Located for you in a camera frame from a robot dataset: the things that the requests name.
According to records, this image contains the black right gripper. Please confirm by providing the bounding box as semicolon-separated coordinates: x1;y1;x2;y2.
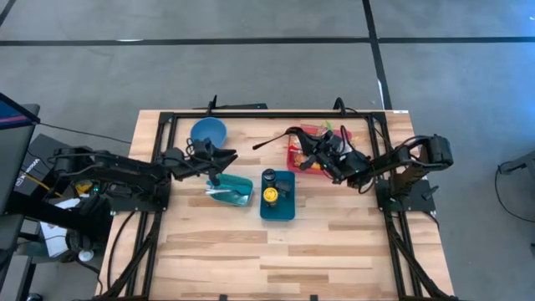
298;128;374;190

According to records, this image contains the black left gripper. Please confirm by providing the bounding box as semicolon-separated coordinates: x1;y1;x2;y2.
160;137;239;187

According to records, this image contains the red plastic bin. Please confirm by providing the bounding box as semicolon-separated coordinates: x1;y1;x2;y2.
286;124;354;176

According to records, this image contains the teal plastic bin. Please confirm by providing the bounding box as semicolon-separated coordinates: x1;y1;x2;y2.
205;172;255;208

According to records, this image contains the black spoon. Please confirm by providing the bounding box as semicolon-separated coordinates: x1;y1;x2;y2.
252;126;304;151

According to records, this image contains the dark green spice tin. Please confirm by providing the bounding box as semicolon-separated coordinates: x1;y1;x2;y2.
275;180;293;199

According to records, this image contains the yellow-lid seasoning jar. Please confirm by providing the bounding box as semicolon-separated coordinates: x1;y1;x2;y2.
262;186;280;209

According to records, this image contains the blue rectangular plastic bin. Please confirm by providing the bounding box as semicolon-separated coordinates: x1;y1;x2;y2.
259;169;297;222

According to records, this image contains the blue round bowl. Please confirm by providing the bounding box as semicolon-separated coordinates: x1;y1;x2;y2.
190;116;228;148

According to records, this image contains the black cardboard box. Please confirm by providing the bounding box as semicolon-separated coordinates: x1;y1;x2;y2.
14;133;81;197

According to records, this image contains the white paper sheet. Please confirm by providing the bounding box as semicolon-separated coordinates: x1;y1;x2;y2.
40;198;81;258

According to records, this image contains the dark computer monitor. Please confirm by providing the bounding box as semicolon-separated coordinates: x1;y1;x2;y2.
0;92;42;217

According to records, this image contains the black aluminium table frame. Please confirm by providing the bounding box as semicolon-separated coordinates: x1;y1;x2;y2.
94;94;461;301

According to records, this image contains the thin black cable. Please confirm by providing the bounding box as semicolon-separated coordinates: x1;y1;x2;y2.
39;121;131;145

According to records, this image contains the yellow cable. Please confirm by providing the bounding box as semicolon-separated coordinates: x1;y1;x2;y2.
27;173;64;198

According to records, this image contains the black floor cable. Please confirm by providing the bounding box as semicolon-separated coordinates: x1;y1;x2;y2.
494;158;535;223

